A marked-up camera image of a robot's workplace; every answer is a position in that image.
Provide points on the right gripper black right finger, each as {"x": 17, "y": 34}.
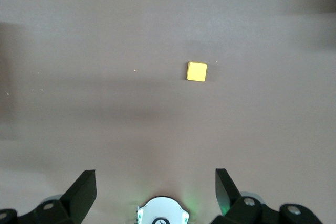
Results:
{"x": 225, "y": 192}

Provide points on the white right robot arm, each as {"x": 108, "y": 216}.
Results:
{"x": 161, "y": 208}

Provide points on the brown table cloth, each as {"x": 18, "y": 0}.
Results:
{"x": 105, "y": 51}

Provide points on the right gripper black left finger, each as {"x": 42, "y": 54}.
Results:
{"x": 78, "y": 197}

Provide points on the yellow cube block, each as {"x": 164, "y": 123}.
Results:
{"x": 197, "y": 71}

